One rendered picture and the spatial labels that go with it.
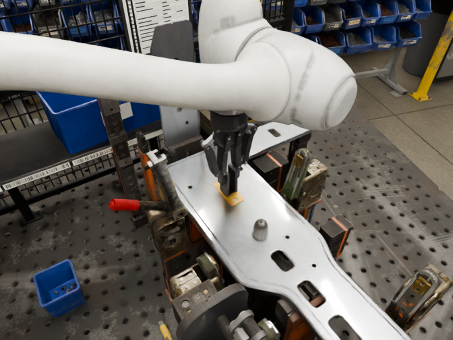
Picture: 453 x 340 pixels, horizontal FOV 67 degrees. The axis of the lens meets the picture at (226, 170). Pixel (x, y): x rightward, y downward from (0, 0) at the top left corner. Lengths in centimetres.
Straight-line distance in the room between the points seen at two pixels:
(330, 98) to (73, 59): 30
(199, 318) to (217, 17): 42
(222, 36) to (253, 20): 5
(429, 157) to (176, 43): 232
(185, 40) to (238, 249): 51
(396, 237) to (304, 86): 90
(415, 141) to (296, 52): 259
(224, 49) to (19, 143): 73
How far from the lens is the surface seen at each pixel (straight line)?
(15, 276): 124
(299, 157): 82
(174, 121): 97
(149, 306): 105
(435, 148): 301
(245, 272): 73
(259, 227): 74
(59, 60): 42
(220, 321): 52
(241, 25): 55
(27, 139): 112
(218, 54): 56
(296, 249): 77
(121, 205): 68
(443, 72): 363
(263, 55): 45
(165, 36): 86
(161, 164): 64
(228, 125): 65
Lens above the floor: 163
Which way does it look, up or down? 43 degrees down
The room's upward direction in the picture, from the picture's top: straight up
